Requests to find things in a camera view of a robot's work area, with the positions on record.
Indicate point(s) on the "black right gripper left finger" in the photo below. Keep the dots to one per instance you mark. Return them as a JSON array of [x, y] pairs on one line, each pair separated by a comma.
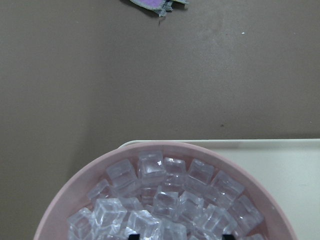
[[134, 237]]

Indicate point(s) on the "cream plastic tray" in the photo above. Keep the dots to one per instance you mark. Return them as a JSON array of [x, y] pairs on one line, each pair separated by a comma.
[[289, 169]]

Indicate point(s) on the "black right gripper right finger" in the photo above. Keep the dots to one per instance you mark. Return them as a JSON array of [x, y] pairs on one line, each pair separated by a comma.
[[227, 237]]

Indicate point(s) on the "purple folded cloth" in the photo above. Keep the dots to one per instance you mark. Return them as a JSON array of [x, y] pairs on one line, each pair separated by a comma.
[[152, 5]]

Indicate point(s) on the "grey folded cloth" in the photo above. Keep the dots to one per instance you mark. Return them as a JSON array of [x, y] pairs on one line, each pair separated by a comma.
[[170, 5]]

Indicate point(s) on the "pink bowl of ice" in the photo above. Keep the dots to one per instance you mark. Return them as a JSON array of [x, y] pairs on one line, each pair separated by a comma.
[[72, 196]]

